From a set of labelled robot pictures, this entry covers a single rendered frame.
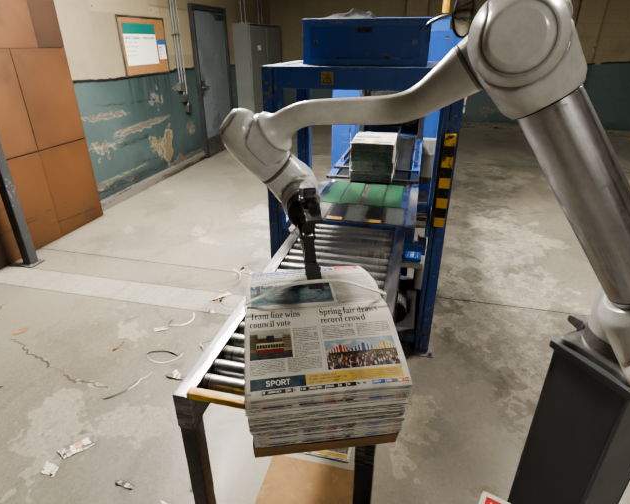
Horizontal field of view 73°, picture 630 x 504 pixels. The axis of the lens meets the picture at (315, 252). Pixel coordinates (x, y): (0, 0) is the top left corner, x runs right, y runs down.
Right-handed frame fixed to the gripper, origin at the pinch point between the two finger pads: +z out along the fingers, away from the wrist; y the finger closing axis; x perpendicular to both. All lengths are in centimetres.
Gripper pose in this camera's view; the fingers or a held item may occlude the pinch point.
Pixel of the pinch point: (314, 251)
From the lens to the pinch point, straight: 81.8
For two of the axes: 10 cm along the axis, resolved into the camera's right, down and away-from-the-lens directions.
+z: 1.4, 5.1, -8.5
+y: 0.2, 8.6, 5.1
